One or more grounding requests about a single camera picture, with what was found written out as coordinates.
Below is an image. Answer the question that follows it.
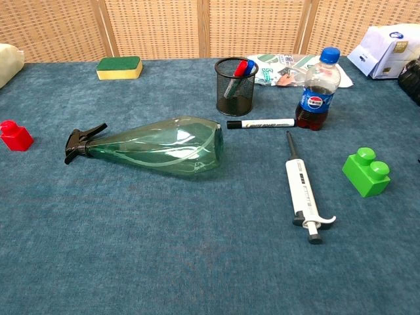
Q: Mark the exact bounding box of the green transparent spray bottle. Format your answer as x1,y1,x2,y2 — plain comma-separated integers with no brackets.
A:
64,117,225,180

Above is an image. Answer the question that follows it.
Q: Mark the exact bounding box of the Pepsi cola bottle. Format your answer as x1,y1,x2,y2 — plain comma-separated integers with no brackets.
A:
295,47,342,131

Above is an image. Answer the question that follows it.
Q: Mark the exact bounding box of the dark beverage bottle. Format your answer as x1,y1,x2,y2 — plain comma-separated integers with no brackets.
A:
397,55,420,106

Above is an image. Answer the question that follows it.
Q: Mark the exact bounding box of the black mesh pen holder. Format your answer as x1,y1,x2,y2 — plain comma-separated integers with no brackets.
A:
214,57,259,117

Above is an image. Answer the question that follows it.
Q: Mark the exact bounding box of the white marker black cap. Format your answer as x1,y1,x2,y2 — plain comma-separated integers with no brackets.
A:
226,118,295,130

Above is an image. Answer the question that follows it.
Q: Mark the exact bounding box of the red capped marker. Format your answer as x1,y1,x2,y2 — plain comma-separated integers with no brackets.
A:
224,60,249,98

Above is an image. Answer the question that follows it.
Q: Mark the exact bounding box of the white pipette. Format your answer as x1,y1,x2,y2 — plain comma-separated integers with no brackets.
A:
285,131,337,245

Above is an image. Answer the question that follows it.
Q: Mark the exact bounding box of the blue felt table cloth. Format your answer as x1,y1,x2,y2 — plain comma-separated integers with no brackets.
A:
0,56,420,315

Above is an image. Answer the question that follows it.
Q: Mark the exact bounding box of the blue capped marker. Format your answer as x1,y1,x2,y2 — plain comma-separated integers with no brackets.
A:
234,60,256,98

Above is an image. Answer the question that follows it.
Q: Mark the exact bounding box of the cleaning cloth plastic pack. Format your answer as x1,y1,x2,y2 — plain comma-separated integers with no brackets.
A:
247,53,354,89

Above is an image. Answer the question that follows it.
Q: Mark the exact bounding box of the green yellow sponge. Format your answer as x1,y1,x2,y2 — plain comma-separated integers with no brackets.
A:
95,56,144,81

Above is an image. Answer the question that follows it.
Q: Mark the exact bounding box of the wicker folding screen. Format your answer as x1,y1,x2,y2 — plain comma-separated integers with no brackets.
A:
0,0,420,64

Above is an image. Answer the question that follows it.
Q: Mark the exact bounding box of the green toy brick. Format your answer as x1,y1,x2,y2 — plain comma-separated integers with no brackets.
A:
341,147,392,198

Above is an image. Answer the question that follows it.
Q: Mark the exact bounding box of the red toy brick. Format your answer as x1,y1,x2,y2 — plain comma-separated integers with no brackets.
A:
0,119,35,152

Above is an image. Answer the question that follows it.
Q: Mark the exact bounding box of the white tissue pack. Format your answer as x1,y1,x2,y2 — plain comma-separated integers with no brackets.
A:
346,22,420,80

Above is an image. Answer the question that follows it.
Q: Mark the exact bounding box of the cream long wrapped package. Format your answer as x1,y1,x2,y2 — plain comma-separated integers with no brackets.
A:
0,43,26,89

